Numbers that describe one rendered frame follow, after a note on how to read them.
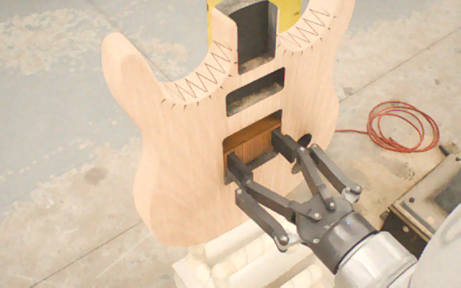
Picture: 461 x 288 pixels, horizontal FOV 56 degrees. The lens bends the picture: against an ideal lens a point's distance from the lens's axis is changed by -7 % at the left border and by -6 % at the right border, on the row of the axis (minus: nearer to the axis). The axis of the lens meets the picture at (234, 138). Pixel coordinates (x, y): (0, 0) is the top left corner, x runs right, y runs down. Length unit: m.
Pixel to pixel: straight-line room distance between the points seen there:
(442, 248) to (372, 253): 0.15
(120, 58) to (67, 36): 3.15
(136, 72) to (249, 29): 0.15
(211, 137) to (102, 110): 2.32
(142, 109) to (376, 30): 3.16
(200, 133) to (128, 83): 0.14
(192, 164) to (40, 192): 2.04
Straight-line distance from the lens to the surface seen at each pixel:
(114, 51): 0.45
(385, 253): 0.52
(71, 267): 2.29
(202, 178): 0.62
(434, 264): 0.40
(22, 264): 2.38
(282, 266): 0.95
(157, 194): 0.59
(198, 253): 0.88
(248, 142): 0.63
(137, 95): 0.47
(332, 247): 0.54
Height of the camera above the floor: 1.95
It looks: 49 degrees down
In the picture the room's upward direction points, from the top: straight up
